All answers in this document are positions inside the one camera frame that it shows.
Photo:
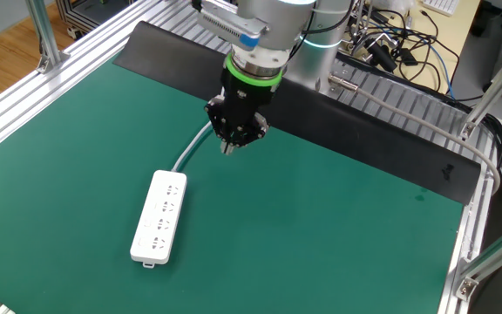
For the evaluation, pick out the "striped aluminium cart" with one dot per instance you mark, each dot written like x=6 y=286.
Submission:
x=81 y=15

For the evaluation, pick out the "silver wrist camera bar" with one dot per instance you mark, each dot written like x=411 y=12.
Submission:
x=229 y=24

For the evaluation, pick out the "aluminium frame post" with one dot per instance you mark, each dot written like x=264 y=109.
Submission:
x=495 y=257
x=495 y=87
x=44 y=30

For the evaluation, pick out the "light wooden desk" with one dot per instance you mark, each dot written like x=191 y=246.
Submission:
x=451 y=26

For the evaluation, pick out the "black rubber mat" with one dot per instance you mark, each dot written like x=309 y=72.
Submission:
x=342 y=135

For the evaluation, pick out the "white keyboard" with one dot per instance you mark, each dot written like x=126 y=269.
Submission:
x=442 y=5

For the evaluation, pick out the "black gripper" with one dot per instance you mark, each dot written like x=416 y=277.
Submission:
x=244 y=100

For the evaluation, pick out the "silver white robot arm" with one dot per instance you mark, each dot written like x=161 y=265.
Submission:
x=273 y=22

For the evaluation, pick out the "green table mat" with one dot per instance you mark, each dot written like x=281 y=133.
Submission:
x=277 y=227

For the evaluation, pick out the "white four-socket power strip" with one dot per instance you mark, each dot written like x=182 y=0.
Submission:
x=157 y=218

